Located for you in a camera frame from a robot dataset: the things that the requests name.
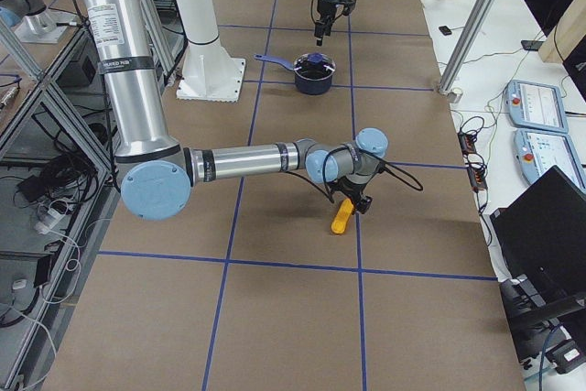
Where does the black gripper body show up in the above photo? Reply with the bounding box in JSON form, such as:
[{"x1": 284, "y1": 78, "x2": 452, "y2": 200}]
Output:
[
  {"x1": 317, "y1": 0, "x2": 356, "y2": 20},
  {"x1": 330, "y1": 177, "x2": 369, "y2": 203}
]

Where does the yellow plastic corn cob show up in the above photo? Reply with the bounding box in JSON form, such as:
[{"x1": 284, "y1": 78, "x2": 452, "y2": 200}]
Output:
[{"x1": 331, "y1": 198, "x2": 354, "y2": 234}]

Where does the glass lid purple knob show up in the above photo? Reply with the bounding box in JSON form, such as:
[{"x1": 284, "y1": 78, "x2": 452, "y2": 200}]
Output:
[{"x1": 293, "y1": 52, "x2": 336, "y2": 80}]

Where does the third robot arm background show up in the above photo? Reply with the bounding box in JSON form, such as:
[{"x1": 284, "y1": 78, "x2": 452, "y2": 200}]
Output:
[{"x1": 1, "y1": 0, "x2": 65, "y2": 44}]

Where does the small black device on desk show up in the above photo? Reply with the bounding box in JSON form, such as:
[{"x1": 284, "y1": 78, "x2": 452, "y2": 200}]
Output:
[{"x1": 439, "y1": 26, "x2": 452, "y2": 36}]

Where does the black power strip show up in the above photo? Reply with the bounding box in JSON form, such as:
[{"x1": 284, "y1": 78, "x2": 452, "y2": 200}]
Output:
[{"x1": 458, "y1": 131, "x2": 488, "y2": 193}]

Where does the black laptop computer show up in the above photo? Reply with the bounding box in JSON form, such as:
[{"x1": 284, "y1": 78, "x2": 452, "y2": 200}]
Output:
[{"x1": 490, "y1": 166, "x2": 585, "y2": 294}]

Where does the lower teach pendant tablet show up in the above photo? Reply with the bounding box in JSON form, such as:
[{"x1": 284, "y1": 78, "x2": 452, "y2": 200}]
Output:
[{"x1": 514, "y1": 128, "x2": 585, "y2": 191}]

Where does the teach pendant tablet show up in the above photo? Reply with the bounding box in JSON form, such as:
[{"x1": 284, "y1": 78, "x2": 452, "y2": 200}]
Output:
[
  {"x1": 514, "y1": 128, "x2": 585, "y2": 191},
  {"x1": 503, "y1": 79, "x2": 569, "y2": 134}
]

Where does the upper teach pendant tablet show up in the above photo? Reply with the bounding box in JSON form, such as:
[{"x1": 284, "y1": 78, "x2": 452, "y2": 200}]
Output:
[{"x1": 503, "y1": 79, "x2": 569, "y2": 134}]

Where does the black monitor stand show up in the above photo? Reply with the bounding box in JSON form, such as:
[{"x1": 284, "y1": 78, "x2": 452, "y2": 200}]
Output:
[{"x1": 499, "y1": 277, "x2": 585, "y2": 361}]

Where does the black smartphone on desk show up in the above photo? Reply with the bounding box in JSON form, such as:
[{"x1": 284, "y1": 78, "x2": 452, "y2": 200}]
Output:
[{"x1": 521, "y1": 39, "x2": 543, "y2": 51}]

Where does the dark blue saucepan purple handle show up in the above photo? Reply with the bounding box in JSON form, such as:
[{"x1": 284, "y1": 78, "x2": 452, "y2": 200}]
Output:
[{"x1": 254, "y1": 54, "x2": 334, "y2": 95}]

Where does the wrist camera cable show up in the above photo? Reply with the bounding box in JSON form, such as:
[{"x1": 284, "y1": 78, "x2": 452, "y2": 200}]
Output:
[{"x1": 283, "y1": 143, "x2": 425, "y2": 204}]

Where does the aluminium frame post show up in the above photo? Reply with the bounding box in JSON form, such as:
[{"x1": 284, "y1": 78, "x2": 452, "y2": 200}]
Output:
[{"x1": 437, "y1": 0, "x2": 494, "y2": 103}]

